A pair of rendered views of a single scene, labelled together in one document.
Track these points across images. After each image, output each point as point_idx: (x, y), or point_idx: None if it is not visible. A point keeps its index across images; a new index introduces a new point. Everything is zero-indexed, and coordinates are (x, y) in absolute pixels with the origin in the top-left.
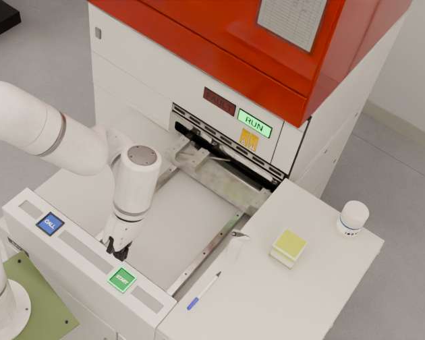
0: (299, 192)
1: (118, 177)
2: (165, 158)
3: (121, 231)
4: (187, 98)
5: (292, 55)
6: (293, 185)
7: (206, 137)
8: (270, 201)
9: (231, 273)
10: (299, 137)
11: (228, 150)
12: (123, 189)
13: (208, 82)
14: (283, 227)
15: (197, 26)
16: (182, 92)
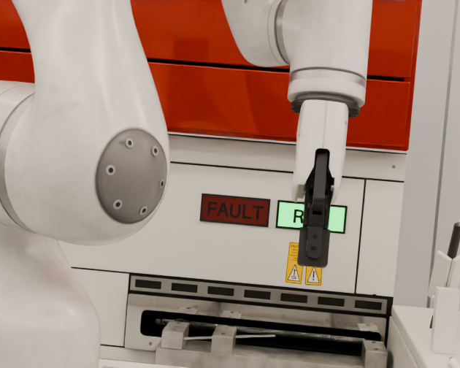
0: (430, 309)
1: (314, 3)
2: (158, 363)
3: (342, 123)
4: (165, 244)
5: (373, 14)
6: (412, 307)
7: (217, 308)
8: (407, 317)
9: None
10: (399, 197)
11: (267, 310)
12: (334, 14)
13: (209, 180)
14: None
15: (198, 47)
16: (152, 236)
